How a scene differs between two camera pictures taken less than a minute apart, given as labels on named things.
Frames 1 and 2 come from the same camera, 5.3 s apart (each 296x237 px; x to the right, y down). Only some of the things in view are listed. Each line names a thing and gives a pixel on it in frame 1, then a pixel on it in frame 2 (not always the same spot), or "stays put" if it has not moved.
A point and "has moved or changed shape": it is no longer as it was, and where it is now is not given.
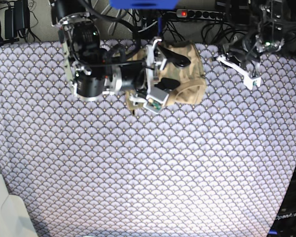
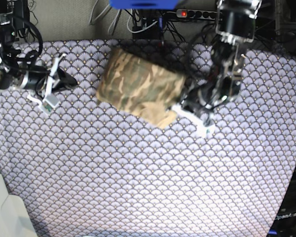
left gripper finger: x=159 y=94 -> x=48 y=103
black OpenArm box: x=291 y=221 stays put
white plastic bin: x=9 y=215 stays put
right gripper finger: x=252 y=83 -> x=203 y=130
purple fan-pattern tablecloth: x=221 y=167 stays put
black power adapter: x=16 y=18 stays put
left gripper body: x=131 y=78 -> x=31 y=78
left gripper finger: x=160 y=55 -> x=61 y=79
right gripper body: x=247 y=53 -> x=201 y=97
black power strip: x=216 y=16 stays put
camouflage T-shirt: x=193 y=86 has moved or changed shape
